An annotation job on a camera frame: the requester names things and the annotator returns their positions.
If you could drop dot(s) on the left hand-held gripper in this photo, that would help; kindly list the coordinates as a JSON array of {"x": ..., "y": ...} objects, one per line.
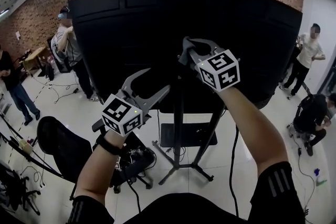
[{"x": 119, "y": 112}]

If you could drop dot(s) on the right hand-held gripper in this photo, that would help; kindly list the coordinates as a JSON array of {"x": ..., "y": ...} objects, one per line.
[{"x": 223, "y": 70}]

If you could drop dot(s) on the black TV stand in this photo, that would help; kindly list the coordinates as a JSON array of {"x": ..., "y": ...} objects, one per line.
[{"x": 178, "y": 126}]

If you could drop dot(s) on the person's left forearm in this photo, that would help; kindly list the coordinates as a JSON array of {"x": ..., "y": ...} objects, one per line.
[{"x": 97, "y": 173}]

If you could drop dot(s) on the person's right forearm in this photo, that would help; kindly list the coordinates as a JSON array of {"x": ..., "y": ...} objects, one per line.
[{"x": 257, "y": 133}]

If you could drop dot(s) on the large black television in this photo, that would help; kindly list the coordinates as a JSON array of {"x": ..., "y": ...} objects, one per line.
[{"x": 118, "y": 47}]

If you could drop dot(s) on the black wristband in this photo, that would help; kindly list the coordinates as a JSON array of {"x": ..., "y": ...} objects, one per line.
[{"x": 110, "y": 147}]

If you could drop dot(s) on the black electronic equipment bundle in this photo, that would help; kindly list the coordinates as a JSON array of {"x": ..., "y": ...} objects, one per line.
[{"x": 136, "y": 158}]

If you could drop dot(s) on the black mesh office chair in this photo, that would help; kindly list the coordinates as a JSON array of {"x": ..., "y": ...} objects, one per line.
[{"x": 63, "y": 149}]

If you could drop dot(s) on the small wooden table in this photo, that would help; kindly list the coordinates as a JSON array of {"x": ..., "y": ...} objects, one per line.
[{"x": 36, "y": 57}]

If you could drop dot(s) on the small wheeled stool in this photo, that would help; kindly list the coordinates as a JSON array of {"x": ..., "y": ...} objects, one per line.
[{"x": 295, "y": 131}]

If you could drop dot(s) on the dark glass door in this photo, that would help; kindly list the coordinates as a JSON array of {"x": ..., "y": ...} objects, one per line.
[{"x": 330, "y": 73}]

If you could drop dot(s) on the beige box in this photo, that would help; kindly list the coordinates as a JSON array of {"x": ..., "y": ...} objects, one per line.
[{"x": 26, "y": 145}]

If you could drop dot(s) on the person's black shirt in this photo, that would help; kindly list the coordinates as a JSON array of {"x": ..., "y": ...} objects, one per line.
[{"x": 189, "y": 211}]

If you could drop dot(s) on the white paper sheet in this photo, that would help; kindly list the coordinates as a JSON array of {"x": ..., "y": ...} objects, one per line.
[{"x": 18, "y": 35}]

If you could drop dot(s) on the long ceiling light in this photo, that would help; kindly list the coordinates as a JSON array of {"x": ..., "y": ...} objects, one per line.
[{"x": 4, "y": 14}]

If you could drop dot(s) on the black swivel chair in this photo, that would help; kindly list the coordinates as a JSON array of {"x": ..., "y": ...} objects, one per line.
[{"x": 10, "y": 183}]

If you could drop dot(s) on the blue and green spray bottle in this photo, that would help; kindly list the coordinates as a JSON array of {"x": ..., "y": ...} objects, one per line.
[{"x": 320, "y": 179}]

